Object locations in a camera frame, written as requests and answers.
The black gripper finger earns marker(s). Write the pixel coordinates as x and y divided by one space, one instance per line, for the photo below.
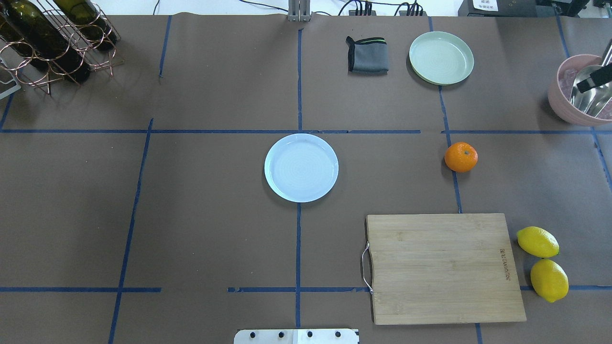
595 79

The orange mandarin fruit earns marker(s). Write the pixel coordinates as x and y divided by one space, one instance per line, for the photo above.
461 157

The light blue plate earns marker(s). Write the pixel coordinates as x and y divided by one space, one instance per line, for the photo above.
301 168

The light green plate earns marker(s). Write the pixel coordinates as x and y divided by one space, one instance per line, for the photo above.
441 58

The metal scoop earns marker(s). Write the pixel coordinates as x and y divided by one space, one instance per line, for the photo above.
592 101

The black computer box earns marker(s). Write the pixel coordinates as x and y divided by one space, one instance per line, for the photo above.
505 8

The yellow lemon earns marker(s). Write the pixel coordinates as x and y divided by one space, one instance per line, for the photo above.
538 242
549 280

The folded grey cloth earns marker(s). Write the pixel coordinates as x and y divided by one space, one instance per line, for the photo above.
368 56

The wooden cutting board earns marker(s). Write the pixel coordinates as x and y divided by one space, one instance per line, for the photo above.
442 269

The dark wine bottle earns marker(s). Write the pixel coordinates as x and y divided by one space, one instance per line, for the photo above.
39 32
90 23

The aluminium frame post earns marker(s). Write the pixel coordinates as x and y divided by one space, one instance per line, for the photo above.
299 11

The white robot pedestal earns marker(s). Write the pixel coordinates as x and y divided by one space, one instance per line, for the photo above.
297 336

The copper wire bottle rack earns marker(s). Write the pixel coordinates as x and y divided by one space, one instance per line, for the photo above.
21 62

